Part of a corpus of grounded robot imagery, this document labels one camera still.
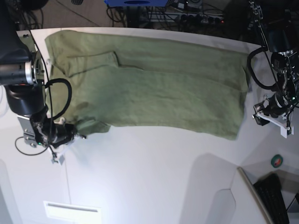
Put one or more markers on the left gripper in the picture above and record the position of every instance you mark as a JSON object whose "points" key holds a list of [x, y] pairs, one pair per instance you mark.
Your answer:
{"points": [[272, 107]]}

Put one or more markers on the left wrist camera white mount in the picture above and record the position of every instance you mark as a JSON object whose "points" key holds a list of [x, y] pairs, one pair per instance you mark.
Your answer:
{"points": [[285, 128]]}

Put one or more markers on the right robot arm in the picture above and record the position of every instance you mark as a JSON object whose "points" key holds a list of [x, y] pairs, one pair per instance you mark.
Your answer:
{"points": [[23, 74]]}

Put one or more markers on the green tape roll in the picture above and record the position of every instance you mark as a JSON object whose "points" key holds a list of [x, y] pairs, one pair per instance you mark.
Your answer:
{"points": [[277, 161]]}

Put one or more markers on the white power strip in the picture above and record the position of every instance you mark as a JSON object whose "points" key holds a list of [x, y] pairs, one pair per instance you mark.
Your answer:
{"points": [[201, 18]]}

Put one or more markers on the black keyboard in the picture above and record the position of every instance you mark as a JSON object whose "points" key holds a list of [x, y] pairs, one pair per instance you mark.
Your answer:
{"points": [[269, 191]]}

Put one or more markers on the blue box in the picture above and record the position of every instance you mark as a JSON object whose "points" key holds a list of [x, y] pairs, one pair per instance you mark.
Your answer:
{"points": [[136, 3]]}

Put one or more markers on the grey monitor edge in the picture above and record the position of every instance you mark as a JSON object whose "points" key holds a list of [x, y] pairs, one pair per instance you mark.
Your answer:
{"points": [[255, 196]]}

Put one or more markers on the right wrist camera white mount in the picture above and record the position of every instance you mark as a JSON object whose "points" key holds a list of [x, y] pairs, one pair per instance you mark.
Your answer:
{"points": [[60, 154]]}

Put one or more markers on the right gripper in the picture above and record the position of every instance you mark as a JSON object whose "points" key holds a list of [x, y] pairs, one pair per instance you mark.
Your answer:
{"points": [[48, 134]]}

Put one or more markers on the olive green t-shirt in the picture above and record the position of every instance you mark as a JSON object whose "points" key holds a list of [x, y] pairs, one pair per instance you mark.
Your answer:
{"points": [[136, 81]]}

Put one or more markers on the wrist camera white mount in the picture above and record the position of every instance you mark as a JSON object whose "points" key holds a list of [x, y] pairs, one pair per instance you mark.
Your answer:
{"points": [[285, 128], [60, 154]]}

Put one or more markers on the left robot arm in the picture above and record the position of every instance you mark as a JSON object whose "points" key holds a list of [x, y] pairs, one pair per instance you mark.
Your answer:
{"points": [[277, 35]]}

